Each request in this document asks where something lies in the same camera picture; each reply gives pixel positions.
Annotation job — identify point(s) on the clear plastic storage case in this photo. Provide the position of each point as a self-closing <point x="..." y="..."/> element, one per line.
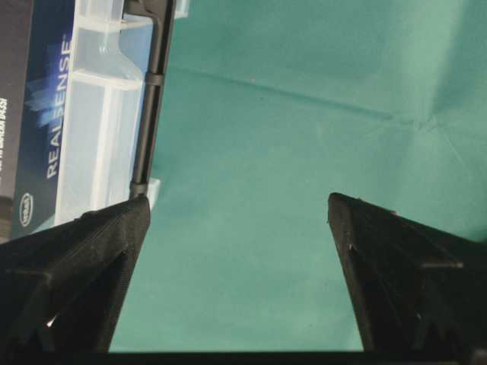
<point x="109" y="58"/>

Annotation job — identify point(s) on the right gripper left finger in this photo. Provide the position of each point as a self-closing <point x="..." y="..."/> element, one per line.
<point x="62" y="289"/>

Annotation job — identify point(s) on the black case handle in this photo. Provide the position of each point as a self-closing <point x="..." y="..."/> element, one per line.
<point x="162" y="15"/>

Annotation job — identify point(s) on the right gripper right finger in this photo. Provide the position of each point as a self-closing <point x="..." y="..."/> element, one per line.
<point x="413" y="288"/>

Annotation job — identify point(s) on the black camera box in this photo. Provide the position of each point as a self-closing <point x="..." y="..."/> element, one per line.
<point x="35" y="57"/>

